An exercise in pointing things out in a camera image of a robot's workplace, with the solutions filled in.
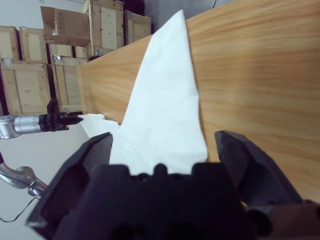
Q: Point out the white t-shirt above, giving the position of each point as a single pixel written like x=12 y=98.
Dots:
x=162 y=100

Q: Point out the wooden crate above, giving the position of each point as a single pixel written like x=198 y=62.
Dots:
x=137 y=30
x=25 y=85
x=8 y=42
x=107 y=25
x=67 y=82
x=60 y=50
x=32 y=45

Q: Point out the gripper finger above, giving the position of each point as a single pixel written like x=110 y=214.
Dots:
x=257 y=177

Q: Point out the open cardboard box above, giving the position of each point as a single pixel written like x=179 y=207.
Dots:
x=70 y=25

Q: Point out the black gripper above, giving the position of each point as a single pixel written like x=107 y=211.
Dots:
x=53 y=122

